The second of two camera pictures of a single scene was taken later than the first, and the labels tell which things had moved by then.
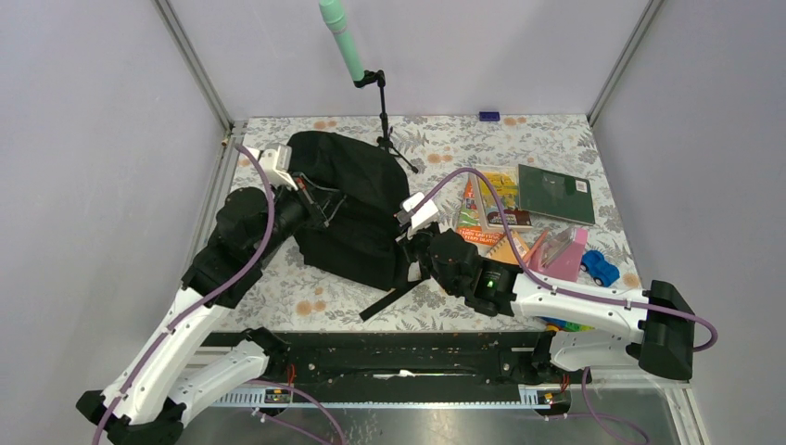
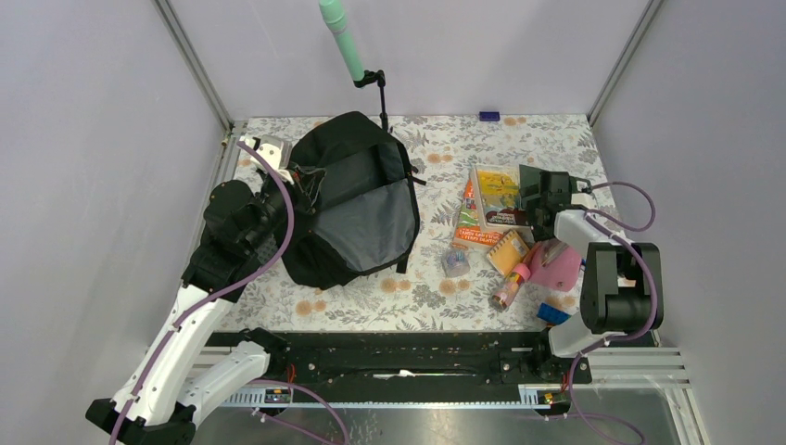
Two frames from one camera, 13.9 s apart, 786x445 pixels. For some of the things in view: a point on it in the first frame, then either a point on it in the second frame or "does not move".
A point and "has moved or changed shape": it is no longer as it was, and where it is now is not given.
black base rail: x=402 y=362 does not move
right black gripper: x=409 y=241 to x=538 y=232
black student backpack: x=365 y=240 has moved or changed shape
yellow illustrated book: x=487 y=205 does not move
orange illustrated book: x=472 y=227 does not move
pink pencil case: x=561 y=256 does not move
